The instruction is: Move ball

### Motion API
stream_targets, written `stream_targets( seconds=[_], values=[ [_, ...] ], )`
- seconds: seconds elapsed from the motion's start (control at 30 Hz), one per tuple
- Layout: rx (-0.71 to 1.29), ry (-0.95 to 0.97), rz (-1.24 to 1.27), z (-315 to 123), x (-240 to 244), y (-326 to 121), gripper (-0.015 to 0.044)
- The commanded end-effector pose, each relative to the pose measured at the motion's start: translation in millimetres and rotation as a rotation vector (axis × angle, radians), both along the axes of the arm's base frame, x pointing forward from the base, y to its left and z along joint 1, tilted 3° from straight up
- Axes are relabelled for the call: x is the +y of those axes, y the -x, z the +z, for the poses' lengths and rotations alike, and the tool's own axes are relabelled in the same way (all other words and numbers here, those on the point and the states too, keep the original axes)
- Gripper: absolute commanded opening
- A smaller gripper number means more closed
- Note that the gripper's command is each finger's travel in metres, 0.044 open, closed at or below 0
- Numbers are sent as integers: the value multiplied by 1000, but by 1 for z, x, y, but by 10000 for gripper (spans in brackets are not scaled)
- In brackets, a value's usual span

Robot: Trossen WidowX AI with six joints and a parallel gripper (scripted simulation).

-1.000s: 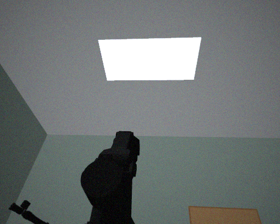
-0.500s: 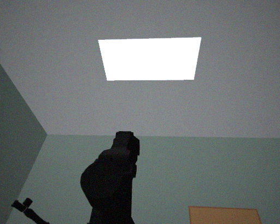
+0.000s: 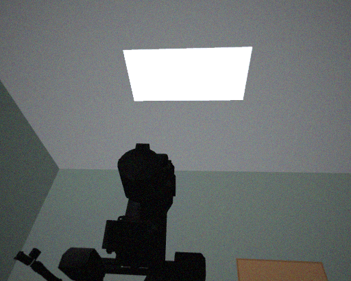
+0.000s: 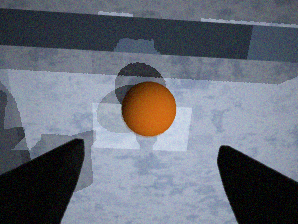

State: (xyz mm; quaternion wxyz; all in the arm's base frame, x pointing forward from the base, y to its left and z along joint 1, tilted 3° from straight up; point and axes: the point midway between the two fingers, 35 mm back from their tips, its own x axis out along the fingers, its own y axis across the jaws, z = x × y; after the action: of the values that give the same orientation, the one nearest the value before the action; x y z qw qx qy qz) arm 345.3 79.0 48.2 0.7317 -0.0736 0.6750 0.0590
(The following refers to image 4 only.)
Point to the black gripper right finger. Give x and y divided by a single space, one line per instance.
257 193

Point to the clear l-shaped low walls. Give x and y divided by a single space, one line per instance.
10 156

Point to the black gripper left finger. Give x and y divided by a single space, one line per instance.
39 191

